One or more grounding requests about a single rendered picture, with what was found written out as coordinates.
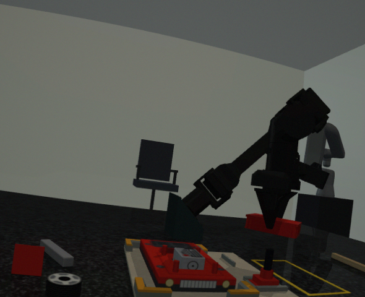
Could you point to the tan wooden stick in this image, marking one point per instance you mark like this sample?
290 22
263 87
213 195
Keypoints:
348 261

